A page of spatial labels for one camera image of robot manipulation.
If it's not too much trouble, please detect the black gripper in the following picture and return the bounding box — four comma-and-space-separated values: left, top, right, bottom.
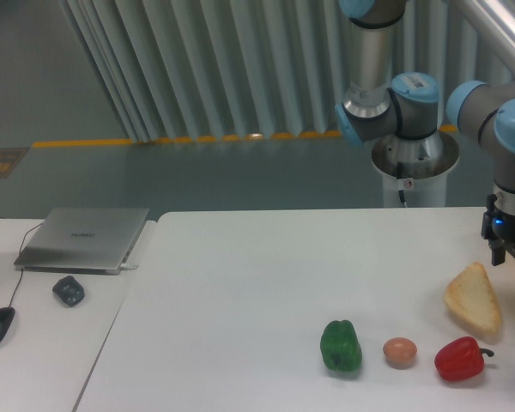
482, 193, 515, 266

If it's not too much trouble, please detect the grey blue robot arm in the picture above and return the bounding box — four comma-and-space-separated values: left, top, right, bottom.
335, 1, 515, 265

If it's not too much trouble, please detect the red bell pepper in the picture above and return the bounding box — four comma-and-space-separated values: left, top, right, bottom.
434, 336, 494, 382

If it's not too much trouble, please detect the green bell pepper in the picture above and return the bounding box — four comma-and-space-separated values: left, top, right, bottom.
319, 320, 362, 373

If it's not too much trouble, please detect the triangular toast slice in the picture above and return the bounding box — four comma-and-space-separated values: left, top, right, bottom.
443, 262, 502, 336

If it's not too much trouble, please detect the brown egg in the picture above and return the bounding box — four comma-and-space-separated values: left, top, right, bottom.
383, 337, 417, 368

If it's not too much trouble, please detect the folded white partition screen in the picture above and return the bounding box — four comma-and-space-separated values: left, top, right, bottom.
62, 1, 515, 142

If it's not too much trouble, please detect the silver closed laptop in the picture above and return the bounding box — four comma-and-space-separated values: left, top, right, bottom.
14, 208, 148, 275

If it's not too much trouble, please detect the black power adapter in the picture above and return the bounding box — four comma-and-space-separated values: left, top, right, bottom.
52, 276, 85, 307

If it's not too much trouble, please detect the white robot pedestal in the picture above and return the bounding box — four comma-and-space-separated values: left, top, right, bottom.
372, 131, 459, 208

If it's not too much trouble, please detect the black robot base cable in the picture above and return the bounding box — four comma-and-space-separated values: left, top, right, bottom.
396, 161, 409, 209

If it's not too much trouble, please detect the black mouse cable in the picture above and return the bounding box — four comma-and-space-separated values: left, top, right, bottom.
0, 216, 46, 309

